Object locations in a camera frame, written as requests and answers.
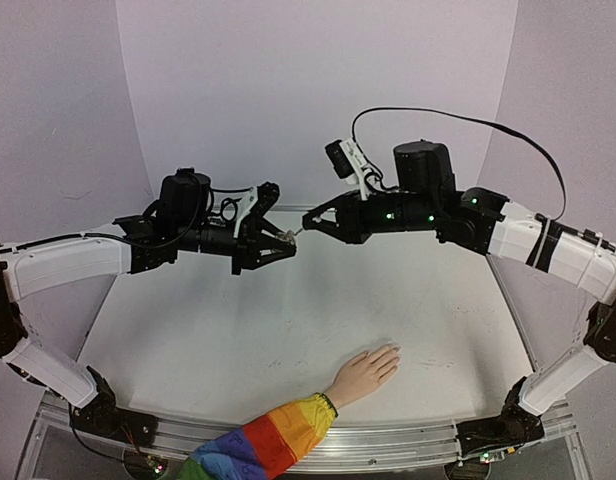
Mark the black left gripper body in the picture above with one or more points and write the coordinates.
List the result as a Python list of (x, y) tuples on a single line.
[(247, 249)]

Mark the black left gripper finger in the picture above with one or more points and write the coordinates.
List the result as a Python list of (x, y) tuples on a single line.
[(266, 232), (267, 257)]

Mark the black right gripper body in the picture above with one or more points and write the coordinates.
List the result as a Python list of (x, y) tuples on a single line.
[(358, 218)]

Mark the glitter nail polish bottle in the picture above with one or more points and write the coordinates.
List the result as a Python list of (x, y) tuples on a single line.
[(288, 237)]

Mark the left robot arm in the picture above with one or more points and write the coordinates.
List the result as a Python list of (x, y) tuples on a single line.
[(182, 218)]

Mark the rainbow sleeve forearm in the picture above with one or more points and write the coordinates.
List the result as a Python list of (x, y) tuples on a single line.
[(266, 447)]

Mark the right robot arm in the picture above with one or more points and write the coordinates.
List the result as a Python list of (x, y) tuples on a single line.
[(489, 224)]

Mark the mannequin hand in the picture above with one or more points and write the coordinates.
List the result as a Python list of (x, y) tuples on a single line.
[(363, 375)]

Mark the aluminium back table rail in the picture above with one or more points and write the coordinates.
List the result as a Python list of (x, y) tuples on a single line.
[(298, 207)]

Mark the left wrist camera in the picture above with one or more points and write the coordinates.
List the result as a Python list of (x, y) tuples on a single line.
[(263, 196)]

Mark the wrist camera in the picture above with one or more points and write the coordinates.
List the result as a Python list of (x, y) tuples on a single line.
[(353, 167), (263, 196)]

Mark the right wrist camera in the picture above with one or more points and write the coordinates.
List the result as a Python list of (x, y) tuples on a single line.
[(353, 167)]

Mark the aluminium front rail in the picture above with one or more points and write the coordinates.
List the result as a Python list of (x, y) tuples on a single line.
[(102, 441)]

